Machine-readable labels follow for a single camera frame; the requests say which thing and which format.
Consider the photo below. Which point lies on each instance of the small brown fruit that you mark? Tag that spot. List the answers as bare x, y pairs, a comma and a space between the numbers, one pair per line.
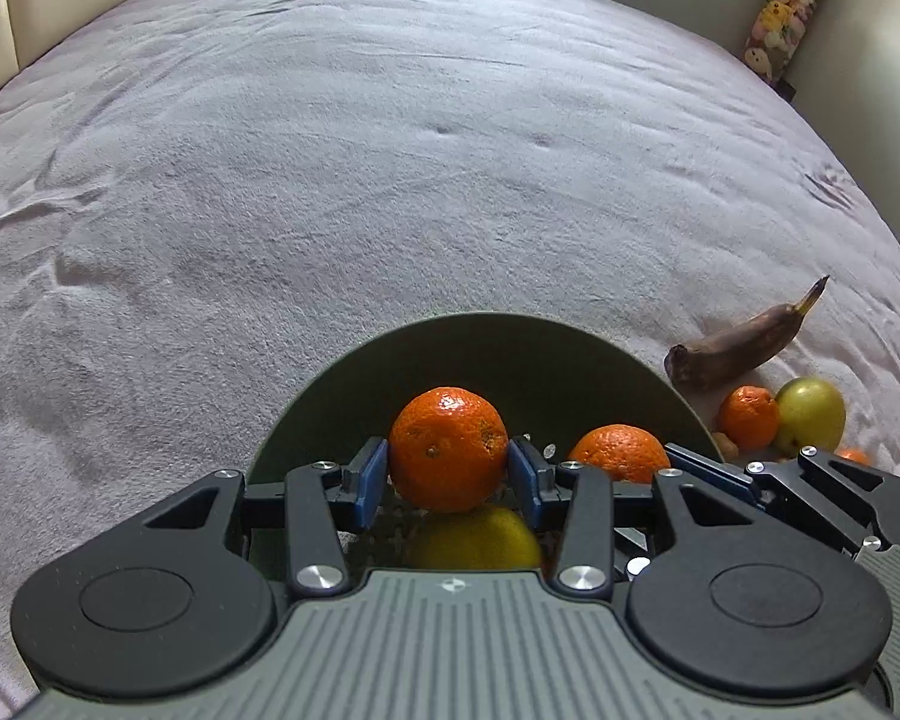
726, 444

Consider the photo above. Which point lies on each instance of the large mandarin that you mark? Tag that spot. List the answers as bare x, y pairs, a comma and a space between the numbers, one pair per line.
446, 450

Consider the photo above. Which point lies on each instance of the hanging plush toy bunch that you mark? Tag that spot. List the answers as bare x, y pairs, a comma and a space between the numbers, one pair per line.
787, 7

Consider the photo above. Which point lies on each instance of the grey blanket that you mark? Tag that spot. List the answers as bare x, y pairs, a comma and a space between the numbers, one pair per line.
345, 165

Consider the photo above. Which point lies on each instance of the small mandarin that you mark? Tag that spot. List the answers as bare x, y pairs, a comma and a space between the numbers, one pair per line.
748, 418

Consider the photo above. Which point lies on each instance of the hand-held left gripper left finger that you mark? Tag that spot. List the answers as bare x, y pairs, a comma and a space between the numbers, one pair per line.
371, 484

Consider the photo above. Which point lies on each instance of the yellow citrus fruit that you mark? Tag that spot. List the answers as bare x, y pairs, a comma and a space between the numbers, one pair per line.
472, 540

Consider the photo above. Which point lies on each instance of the dark green bowl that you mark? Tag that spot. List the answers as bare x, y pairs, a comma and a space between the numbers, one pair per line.
495, 352

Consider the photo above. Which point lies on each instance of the overripe brown banana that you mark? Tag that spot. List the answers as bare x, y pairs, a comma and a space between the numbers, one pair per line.
727, 356

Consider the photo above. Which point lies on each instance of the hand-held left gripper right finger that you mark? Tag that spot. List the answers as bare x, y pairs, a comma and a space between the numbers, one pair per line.
525, 484

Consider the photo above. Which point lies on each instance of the yellow green apple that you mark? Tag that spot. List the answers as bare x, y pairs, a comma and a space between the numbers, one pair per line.
810, 412

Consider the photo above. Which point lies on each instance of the cream padded headboard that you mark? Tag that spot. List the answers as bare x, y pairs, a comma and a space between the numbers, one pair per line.
67, 0

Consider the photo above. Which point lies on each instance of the small orange fruit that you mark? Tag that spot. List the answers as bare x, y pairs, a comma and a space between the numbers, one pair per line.
853, 457

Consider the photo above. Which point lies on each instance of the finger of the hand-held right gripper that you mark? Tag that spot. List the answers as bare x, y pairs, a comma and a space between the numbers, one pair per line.
720, 476
634, 551

